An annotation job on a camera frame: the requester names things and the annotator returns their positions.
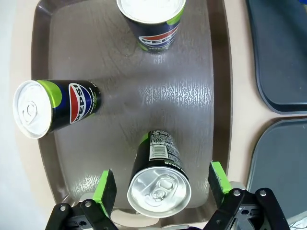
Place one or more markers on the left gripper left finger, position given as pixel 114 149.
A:
pixel 105 191

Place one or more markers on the black plastic serving tray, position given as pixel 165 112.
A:
pixel 283 60
pixel 283 167

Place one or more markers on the black green Pepsi can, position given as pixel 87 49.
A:
pixel 156 36
pixel 79 103
pixel 158 191

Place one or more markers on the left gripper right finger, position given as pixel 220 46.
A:
pixel 219 184

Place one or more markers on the brown plastic serving tray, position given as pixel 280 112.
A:
pixel 120 72

